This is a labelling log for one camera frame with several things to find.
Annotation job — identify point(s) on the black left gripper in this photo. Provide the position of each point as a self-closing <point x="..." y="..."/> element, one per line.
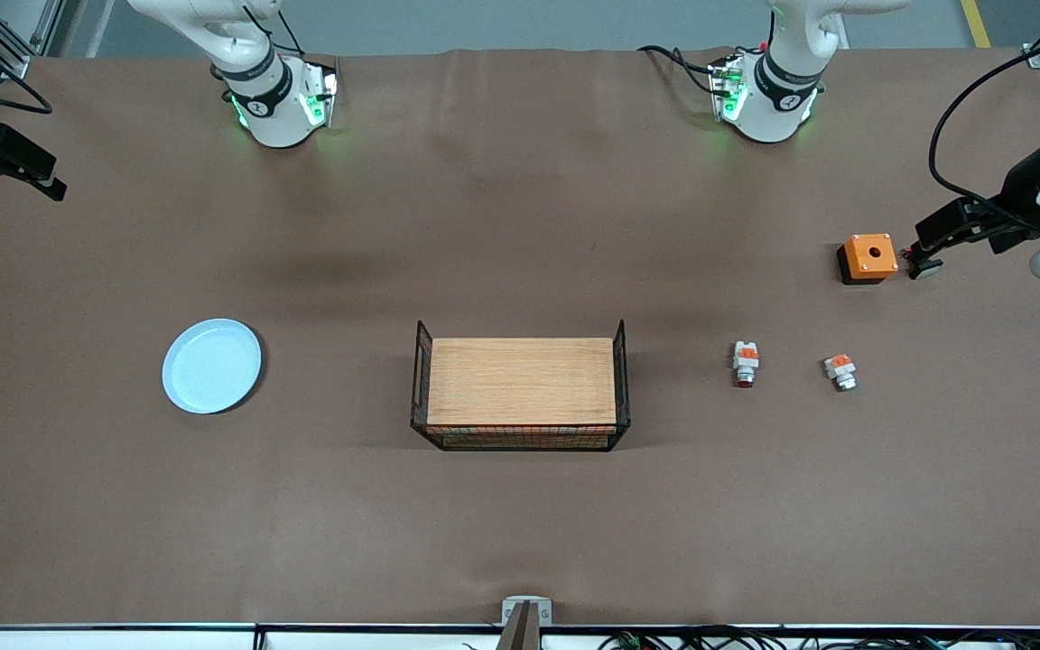
<point x="1019" y="187"/>

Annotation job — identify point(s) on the red cap push button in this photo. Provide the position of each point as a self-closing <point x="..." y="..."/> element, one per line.
<point x="745" y="359"/>

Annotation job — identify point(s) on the light blue round plate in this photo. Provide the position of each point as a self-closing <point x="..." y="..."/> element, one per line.
<point x="211" y="366"/>

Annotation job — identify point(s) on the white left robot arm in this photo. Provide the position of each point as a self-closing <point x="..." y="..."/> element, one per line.
<point x="777" y="99"/>

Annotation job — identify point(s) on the black mushroom push button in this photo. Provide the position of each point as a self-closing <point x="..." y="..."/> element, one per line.
<point x="928" y="270"/>

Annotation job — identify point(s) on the clear cap push button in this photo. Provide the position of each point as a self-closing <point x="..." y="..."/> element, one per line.
<point x="840" y="368"/>

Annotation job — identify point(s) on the brown table cover mat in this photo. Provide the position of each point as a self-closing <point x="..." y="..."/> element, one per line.
<point x="520" y="226"/>

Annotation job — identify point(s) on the wooden board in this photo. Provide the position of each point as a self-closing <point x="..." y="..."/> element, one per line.
<point x="520" y="379"/>

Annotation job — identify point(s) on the orange button enclosure box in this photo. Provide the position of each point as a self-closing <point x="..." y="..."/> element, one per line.
<point x="863" y="264"/>

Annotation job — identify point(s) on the white table edge rail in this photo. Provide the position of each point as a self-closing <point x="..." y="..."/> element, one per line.
<point x="123" y="640"/>

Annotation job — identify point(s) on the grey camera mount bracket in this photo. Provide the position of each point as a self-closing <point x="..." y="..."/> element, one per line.
<point x="526" y="623"/>

